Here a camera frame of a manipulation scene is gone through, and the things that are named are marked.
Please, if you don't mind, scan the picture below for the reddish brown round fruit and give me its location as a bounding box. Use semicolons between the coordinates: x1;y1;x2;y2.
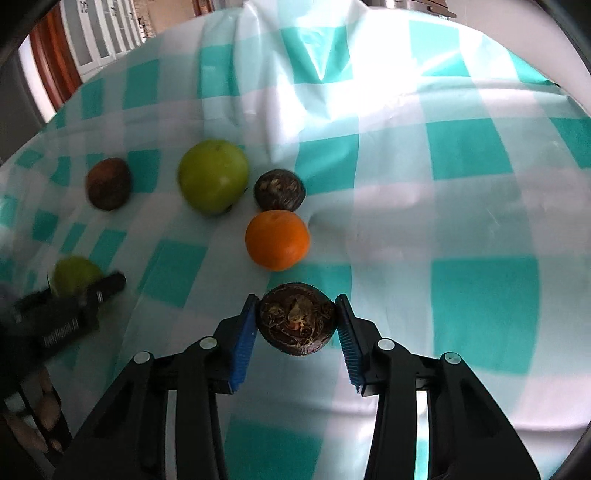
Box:
85;157;133;212

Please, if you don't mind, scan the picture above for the brown wooden door frame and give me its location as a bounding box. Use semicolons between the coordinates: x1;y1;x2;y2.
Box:
29;8;85;114

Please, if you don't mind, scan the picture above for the dark furniture edge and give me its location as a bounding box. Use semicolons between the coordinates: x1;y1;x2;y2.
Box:
369;0;459;20

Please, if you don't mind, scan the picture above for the large green apple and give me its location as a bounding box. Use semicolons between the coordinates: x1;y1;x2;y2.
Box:
178;140;250;216

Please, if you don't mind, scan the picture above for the dark brown water chestnut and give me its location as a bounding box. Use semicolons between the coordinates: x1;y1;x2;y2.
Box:
256;283;336;357
253;169;306;213

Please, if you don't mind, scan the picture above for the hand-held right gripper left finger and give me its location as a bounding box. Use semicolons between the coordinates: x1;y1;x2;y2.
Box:
53;294;260;480

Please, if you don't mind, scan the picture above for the person's left hand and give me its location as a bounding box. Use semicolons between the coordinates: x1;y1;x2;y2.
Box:
0;367;65;457

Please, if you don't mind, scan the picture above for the small green fruit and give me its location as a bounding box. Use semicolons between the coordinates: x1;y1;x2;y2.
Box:
52;256;103;298

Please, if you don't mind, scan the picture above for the teal white checkered tablecloth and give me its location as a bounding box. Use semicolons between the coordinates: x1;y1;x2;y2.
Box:
0;0;591;480

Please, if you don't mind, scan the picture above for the white glass-door cabinet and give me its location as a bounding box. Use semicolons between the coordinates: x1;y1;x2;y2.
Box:
61;0;149;77

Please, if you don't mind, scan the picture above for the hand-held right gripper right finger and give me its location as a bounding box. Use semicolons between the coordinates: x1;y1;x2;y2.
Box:
335;294;541;480

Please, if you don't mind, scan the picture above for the orange tangerine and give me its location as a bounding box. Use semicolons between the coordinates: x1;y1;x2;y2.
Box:
245;210;310;271

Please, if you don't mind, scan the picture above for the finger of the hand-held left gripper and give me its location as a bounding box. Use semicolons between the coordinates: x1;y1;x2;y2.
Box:
86;272;127;305

